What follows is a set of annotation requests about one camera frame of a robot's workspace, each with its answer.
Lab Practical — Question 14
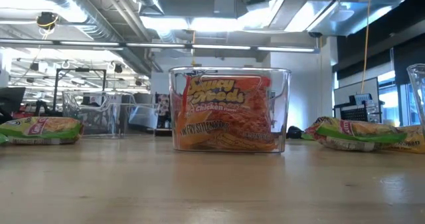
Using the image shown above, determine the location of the long ceiling light strip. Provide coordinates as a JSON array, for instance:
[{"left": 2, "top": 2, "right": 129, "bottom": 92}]
[{"left": 0, "top": 39, "right": 319, "bottom": 54}]

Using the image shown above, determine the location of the silver ceiling vent unit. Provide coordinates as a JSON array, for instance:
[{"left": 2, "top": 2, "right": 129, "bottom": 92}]
[{"left": 307, "top": 0, "right": 406, "bottom": 37}]

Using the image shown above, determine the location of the black gantry rack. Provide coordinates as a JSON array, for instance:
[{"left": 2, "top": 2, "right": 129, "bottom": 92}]
[{"left": 52, "top": 67, "right": 108, "bottom": 117}]

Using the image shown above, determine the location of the yellow Maruchan ramen pack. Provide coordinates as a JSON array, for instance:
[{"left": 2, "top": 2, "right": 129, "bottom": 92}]
[{"left": 381, "top": 124, "right": 425, "bottom": 154}]

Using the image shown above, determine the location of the red Saucy Noods noodle pack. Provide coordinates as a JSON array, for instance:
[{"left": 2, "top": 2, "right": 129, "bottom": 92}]
[{"left": 175, "top": 74, "right": 279, "bottom": 153}]

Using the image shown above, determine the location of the clear plastic bin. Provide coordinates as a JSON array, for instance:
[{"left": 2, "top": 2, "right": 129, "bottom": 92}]
[
  {"left": 406, "top": 63, "right": 425, "bottom": 127},
  {"left": 61, "top": 90, "right": 159, "bottom": 140},
  {"left": 168, "top": 66, "right": 292, "bottom": 154}
]

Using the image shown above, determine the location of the yellow hanging cord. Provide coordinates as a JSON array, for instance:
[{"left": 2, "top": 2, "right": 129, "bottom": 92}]
[{"left": 360, "top": 0, "right": 373, "bottom": 95}]

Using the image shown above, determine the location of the white wall panel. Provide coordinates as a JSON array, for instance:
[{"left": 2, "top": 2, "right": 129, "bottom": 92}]
[{"left": 333, "top": 76, "right": 381, "bottom": 118}]

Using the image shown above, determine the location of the black background equipment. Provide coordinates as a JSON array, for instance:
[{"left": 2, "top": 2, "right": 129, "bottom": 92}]
[{"left": 333, "top": 93, "right": 386, "bottom": 122}]

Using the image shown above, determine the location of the black frame clamp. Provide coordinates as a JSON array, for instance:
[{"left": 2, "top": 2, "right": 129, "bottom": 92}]
[{"left": 286, "top": 125, "right": 305, "bottom": 140}]

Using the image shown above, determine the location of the black ceiling cable reel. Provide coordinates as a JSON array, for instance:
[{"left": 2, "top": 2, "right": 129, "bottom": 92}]
[{"left": 35, "top": 11, "right": 60, "bottom": 31}]

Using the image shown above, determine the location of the black monitor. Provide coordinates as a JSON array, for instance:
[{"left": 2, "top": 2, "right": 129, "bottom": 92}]
[{"left": 0, "top": 86, "right": 27, "bottom": 118}]

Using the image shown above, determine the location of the green-edged shrimp ramen pack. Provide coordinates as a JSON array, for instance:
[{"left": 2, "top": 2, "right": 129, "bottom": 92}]
[
  {"left": 0, "top": 116, "right": 84, "bottom": 146},
  {"left": 304, "top": 116, "right": 408, "bottom": 152}
]

